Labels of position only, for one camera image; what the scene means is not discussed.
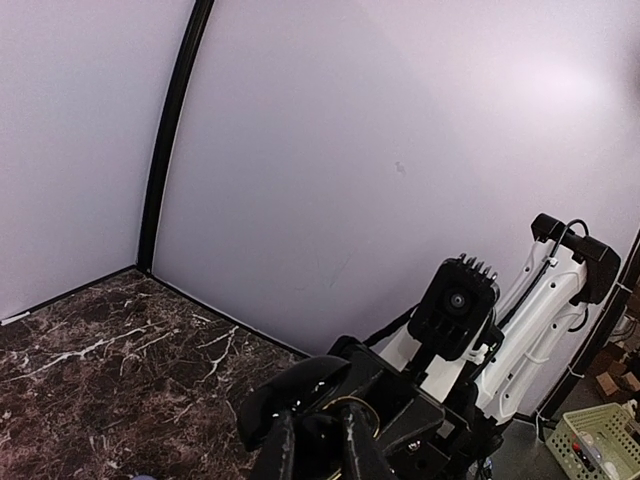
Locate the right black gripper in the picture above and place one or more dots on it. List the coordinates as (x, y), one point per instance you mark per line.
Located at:
(421, 437)

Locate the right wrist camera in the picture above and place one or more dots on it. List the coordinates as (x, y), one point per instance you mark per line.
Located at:
(455, 307)

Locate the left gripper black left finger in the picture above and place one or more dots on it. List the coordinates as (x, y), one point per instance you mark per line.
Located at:
(276, 458)

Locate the right black frame post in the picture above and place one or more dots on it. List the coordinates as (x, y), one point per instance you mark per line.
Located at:
(167, 131)

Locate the green plastic storage basket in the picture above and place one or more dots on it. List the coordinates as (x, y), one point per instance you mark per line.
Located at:
(599, 442)

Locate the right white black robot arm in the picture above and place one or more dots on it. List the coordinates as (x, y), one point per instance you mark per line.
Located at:
(446, 378)

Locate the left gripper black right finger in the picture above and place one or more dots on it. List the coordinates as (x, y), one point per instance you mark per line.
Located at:
(361, 456)

